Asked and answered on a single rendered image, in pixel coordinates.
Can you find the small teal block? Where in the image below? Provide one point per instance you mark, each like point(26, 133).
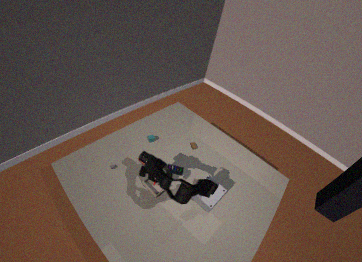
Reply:
point(151, 138)

